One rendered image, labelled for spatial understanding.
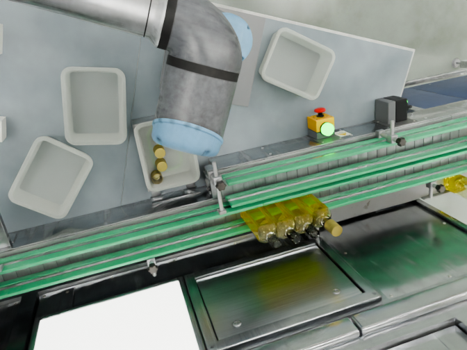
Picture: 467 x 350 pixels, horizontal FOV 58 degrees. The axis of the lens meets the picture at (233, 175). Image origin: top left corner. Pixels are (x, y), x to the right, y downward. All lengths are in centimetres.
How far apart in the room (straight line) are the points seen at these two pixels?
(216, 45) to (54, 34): 78
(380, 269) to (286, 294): 31
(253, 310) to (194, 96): 69
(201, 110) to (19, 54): 81
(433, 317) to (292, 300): 35
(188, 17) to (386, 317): 84
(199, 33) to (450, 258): 105
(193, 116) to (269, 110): 85
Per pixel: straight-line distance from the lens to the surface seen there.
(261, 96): 145
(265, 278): 127
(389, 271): 135
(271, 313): 115
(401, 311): 116
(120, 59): 134
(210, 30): 64
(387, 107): 159
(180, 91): 64
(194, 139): 65
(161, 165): 135
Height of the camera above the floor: 209
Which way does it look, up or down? 65 degrees down
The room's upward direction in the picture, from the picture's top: 139 degrees clockwise
